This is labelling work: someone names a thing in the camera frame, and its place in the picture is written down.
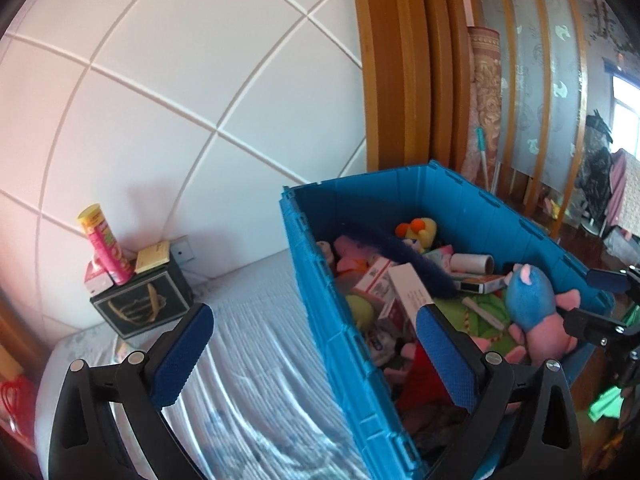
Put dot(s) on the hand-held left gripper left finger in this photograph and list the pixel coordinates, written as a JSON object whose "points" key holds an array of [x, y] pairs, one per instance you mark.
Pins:
{"points": [[182, 355]]}

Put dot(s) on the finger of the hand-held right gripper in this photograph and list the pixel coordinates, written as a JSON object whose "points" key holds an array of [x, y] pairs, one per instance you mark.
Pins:
{"points": [[590, 325], [607, 280]]}

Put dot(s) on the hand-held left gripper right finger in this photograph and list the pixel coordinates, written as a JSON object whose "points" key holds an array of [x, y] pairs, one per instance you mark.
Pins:
{"points": [[445, 355]]}

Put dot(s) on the white blue medicine box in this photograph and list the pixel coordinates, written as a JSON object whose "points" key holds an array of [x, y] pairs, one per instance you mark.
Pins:
{"points": [[407, 287]]}

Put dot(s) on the blue feather wand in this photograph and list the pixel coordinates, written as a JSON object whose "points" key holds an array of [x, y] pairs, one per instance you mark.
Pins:
{"points": [[430, 270]]}

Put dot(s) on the white cardboard tube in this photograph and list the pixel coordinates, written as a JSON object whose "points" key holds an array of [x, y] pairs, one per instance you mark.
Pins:
{"points": [[470, 263]]}

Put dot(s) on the light green soft toy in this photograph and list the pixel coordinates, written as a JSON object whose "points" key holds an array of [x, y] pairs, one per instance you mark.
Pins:
{"points": [[360, 310]]}

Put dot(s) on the white box with red print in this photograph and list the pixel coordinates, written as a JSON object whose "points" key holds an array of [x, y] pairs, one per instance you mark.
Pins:
{"points": [[372, 277]]}

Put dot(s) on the blue plastic storage crate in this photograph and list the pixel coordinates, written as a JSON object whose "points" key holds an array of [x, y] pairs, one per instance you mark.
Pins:
{"points": [[325, 310]]}

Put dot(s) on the pig plush in red dress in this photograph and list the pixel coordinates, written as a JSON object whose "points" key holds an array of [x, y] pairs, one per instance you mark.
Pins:
{"points": [[420, 375]]}

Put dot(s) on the green cloth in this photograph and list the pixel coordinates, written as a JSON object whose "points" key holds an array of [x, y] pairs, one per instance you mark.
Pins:
{"points": [[605, 405]]}

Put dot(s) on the white slim box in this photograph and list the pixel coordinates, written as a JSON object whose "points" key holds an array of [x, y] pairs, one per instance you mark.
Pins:
{"points": [[487, 314]]}

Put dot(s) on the black gift box with ribbon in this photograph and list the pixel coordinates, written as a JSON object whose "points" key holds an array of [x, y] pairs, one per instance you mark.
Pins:
{"points": [[165, 290]]}

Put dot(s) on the blue patterned bed sheet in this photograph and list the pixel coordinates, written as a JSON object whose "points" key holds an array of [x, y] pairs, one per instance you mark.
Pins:
{"points": [[250, 360]]}

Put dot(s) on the green plush toy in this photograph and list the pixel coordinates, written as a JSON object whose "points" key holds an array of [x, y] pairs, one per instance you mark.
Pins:
{"points": [[492, 305]]}

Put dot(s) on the pink hanging cloth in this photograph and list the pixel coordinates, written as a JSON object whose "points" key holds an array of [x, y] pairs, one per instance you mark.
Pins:
{"points": [[622, 190]]}

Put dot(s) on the yellow flat box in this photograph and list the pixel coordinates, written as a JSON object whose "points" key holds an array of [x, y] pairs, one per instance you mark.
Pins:
{"points": [[152, 257]]}

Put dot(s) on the dark hanging clothes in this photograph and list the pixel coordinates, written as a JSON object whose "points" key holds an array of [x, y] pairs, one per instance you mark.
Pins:
{"points": [[595, 170]]}

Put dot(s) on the pink tissue box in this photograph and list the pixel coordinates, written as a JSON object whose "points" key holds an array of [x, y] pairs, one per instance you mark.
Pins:
{"points": [[97, 280]]}

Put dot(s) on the yellow duck plush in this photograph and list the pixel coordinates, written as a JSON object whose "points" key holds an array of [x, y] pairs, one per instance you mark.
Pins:
{"points": [[422, 232]]}

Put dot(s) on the pink chips can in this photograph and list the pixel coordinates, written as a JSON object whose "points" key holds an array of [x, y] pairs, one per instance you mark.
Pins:
{"points": [[107, 247]]}

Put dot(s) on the small pink pig plush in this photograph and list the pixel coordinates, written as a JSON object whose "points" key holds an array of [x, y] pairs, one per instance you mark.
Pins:
{"points": [[350, 260]]}

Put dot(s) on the window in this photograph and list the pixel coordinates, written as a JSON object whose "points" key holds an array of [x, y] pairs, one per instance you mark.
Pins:
{"points": [[627, 115]]}

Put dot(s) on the frosted glass sliding door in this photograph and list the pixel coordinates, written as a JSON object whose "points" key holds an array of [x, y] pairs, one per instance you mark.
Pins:
{"points": [[530, 85]]}

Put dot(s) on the rolled patterned carpet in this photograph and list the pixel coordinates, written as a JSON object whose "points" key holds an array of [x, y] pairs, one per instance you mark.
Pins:
{"points": [[485, 100]]}

